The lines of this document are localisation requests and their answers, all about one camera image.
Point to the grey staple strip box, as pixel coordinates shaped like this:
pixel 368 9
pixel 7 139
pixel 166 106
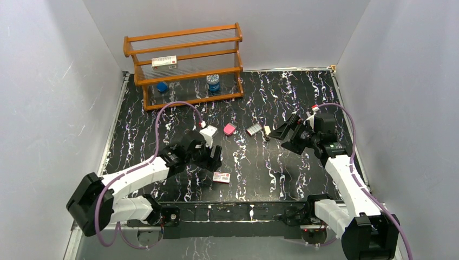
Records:
pixel 254 129

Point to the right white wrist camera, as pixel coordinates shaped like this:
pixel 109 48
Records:
pixel 309 122

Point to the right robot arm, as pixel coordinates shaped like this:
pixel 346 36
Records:
pixel 364 230

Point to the red white staple box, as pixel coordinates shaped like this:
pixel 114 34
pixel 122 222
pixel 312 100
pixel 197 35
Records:
pixel 221 177

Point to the pink eraser block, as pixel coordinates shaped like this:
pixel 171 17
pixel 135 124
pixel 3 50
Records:
pixel 229 129

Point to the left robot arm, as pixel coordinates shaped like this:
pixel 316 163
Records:
pixel 99 201

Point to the blue round tin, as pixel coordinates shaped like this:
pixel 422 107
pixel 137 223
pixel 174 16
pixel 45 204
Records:
pixel 213 82

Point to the beige small eraser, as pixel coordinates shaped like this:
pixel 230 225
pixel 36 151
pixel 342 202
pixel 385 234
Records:
pixel 267 132

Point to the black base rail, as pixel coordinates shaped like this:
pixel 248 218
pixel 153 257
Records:
pixel 233 219

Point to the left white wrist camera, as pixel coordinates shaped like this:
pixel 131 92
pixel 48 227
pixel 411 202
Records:
pixel 208 133

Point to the white staple box on shelf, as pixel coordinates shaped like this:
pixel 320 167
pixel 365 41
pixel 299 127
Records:
pixel 164 63

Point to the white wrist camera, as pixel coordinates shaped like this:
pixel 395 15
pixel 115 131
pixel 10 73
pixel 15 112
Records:
pixel 208 133
pixel 309 122

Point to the small blue box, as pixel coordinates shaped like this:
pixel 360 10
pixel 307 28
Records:
pixel 162 87

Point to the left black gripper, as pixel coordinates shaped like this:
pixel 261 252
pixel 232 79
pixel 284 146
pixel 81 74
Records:
pixel 208 156

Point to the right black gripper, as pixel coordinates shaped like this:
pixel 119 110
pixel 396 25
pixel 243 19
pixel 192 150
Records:
pixel 293 122

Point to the orange wooden shelf rack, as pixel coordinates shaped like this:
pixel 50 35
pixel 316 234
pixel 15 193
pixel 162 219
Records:
pixel 200 52

